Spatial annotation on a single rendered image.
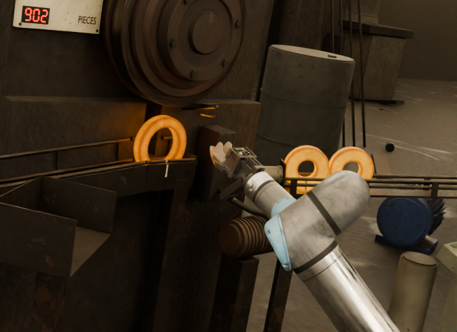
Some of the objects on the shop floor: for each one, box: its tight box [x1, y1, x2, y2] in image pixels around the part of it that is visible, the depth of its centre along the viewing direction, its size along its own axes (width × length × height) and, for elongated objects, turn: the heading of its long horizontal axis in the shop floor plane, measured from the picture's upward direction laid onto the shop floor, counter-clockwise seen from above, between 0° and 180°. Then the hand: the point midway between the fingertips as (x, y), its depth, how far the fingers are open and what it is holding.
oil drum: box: [252, 44, 356, 183], centre depth 523 cm, size 59×59×89 cm
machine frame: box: [0, 0, 270, 332], centre depth 262 cm, size 73×108×176 cm
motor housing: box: [208, 216, 275, 332], centre depth 261 cm, size 13×22×54 cm, turn 99°
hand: (212, 150), depth 239 cm, fingers closed
